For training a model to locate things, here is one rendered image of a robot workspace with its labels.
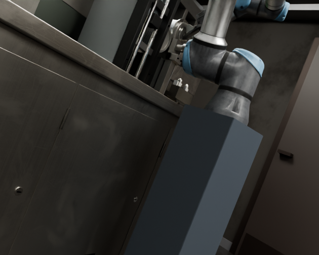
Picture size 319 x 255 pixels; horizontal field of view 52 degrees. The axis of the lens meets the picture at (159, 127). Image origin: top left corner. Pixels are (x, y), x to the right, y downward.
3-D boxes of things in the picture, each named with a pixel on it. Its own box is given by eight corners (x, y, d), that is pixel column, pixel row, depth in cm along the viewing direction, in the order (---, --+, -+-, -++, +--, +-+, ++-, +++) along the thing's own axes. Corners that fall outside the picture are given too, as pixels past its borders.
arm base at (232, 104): (253, 131, 108) (265, 104, 108) (231, 118, 97) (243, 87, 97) (218, 120, 119) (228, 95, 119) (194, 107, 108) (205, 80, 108)
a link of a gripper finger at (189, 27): (180, 31, 155) (198, 22, 151) (183, 41, 152) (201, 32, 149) (177, 28, 152) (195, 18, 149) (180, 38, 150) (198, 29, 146)
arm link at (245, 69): (253, 94, 101) (270, 54, 101) (212, 80, 104) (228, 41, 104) (252, 101, 112) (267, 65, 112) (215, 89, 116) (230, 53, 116)
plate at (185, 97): (175, 97, 161) (180, 86, 161) (118, 79, 183) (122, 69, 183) (189, 106, 174) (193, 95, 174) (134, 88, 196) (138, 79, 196)
